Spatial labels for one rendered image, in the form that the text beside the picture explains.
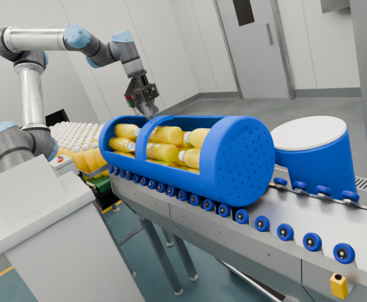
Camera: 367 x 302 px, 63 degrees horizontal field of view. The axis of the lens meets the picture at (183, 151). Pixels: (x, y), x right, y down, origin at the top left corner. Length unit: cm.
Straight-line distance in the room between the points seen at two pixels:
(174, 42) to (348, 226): 611
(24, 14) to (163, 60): 261
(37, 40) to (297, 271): 112
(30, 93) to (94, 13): 485
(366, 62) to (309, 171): 89
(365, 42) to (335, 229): 70
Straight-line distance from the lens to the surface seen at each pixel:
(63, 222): 108
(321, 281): 86
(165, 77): 652
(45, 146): 130
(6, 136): 120
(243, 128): 92
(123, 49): 118
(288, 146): 111
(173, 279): 207
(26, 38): 128
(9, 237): 106
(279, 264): 91
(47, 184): 110
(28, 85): 140
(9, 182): 109
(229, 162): 88
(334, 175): 116
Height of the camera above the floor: 151
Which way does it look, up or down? 21 degrees down
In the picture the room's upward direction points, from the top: 20 degrees counter-clockwise
